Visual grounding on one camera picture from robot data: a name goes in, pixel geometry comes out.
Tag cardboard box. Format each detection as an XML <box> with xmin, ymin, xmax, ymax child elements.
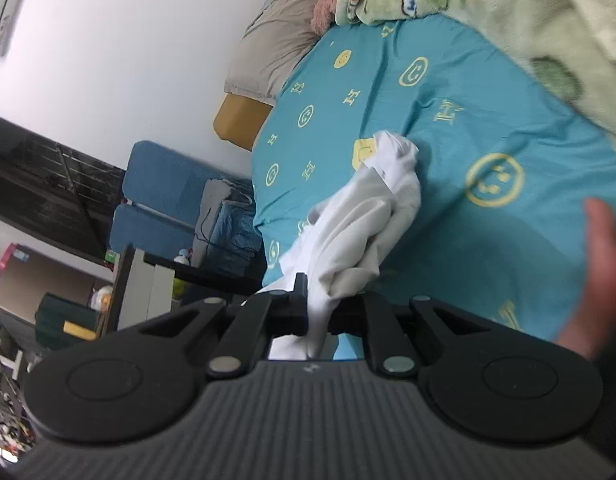
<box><xmin>0</xmin><ymin>244</ymin><xmax>108</xmax><ymax>324</ymax></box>

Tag teal patterned bed sheet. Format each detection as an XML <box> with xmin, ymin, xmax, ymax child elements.
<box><xmin>252</xmin><ymin>16</ymin><xmax>616</xmax><ymax>344</ymax></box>

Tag dark window with grille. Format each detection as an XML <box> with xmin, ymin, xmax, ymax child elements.
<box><xmin>0</xmin><ymin>118</ymin><xmax>125</xmax><ymax>264</ymax></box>

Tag white garment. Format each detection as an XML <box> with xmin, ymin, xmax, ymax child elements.
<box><xmin>264</xmin><ymin>130</ymin><xmax>421</xmax><ymax>361</ymax></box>

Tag dark green storage box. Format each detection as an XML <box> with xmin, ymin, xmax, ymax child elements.
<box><xmin>35</xmin><ymin>294</ymin><xmax>99</xmax><ymax>351</ymax></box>

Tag white desk with black frame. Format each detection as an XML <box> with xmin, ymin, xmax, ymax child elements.
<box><xmin>96</xmin><ymin>245</ymin><xmax>261</xmax><ymax>337</ymax></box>

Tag blue folding chair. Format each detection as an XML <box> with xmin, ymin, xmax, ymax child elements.
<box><xmin>108</xmin><ymin>141</ymin><xmax>262</xmax><ymax>278</ymax></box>

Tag person's right hand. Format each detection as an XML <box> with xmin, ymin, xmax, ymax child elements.
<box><xmin>556</xmin><ymin>198</ymin><xmax>616</xmax><ymax>360</ymax></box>

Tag green cartoon fleece blanket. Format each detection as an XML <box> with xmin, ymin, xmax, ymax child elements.
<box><xmin>335</xmin><ymin>0</ymin><xmax>616</xmax><ymax>139</ymax></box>

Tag mustard yellow headboard cushion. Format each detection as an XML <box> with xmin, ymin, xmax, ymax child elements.
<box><xmin>212</xmin><ymin>93</ymin><xmax>272</xmax><ymax>152</ymax></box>

